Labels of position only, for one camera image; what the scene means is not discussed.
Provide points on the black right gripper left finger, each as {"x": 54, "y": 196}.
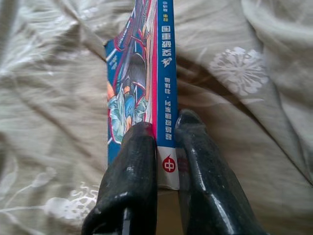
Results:
{"x": 132, "y": 171}

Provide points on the bed with grey floral sheet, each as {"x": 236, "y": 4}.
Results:
{"x": 49, "y": 122}

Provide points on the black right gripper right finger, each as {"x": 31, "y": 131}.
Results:
{"x": 207, "y": 183}

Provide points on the blue pink comic book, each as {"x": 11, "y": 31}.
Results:
{"x": 166, "y": 73}

